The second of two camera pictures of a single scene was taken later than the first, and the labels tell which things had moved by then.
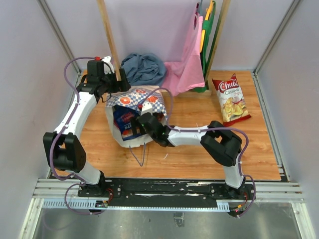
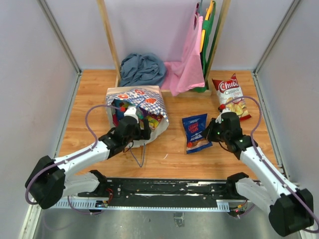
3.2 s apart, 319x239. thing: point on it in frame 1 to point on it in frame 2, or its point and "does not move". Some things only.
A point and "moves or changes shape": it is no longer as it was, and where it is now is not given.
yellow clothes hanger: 203,31 does not move
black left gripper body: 109,81 to 136,136
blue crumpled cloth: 144,69 does not move
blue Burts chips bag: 122,116 moves or changes shape
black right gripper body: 153,136 to 220,135
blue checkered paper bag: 136,96 does not move
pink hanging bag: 188,73 does not move
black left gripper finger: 123,85 to 145,133
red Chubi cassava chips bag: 232,100 does not move
